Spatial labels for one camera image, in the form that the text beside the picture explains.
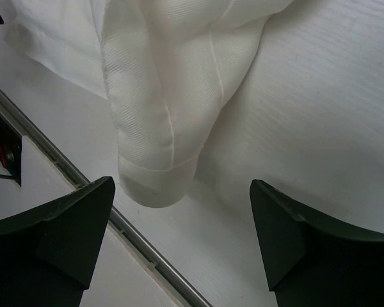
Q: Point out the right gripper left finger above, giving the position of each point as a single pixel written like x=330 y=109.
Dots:
x=48 y=254

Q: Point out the white skirt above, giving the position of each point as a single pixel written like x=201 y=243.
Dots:
x=225 y=92

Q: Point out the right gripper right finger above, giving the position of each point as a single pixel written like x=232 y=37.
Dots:
x=313 y=259

